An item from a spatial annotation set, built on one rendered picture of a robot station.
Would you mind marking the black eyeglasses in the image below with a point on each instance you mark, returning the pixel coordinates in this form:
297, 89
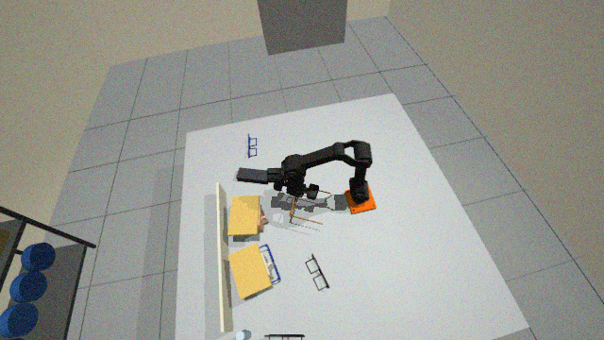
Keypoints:
280, 336

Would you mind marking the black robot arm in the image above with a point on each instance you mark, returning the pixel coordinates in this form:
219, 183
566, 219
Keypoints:
294, 167

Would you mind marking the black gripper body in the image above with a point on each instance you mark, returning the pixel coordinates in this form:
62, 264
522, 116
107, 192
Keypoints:
299, 188

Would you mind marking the beige flat panel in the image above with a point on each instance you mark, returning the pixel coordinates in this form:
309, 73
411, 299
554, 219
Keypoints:
226, 319

